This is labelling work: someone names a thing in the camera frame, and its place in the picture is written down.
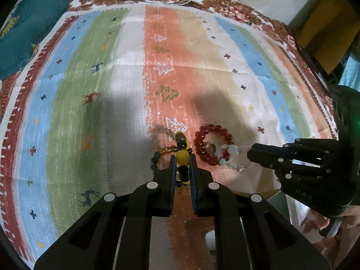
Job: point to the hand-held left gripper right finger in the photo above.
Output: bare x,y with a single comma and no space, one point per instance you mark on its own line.
193,180

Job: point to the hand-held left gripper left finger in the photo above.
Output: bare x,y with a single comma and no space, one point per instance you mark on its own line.
172,180

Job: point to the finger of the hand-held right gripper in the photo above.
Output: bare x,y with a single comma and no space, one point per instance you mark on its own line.
303,174
264,153

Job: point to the person's right hand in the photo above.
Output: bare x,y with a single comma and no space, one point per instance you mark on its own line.
350,216

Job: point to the striped printed mat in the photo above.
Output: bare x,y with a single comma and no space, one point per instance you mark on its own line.
84,90

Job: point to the floral blanket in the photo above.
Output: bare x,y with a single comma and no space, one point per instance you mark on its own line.
230,8

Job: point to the teal cloth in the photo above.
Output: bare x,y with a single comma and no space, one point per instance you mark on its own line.
28,33

